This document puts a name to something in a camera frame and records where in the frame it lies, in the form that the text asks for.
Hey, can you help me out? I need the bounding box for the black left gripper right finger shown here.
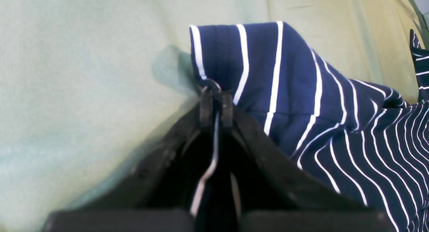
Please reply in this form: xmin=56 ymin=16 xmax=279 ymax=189
xmin=220 ymin=93 xmax=394 ymax=232

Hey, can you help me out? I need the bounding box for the navy white striped T-shirt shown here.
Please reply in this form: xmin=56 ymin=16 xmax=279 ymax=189
xmin=190 ymin=21 xmax=429 ymax=232

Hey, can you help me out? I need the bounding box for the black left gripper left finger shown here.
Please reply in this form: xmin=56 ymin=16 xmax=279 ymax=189
xmin=44 ymin=88 xmax=215 ymax=232

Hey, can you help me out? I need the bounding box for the green table cloth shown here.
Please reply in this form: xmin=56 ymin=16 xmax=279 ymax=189
xmin=0 ymin=0 xmax=428 ymax=232

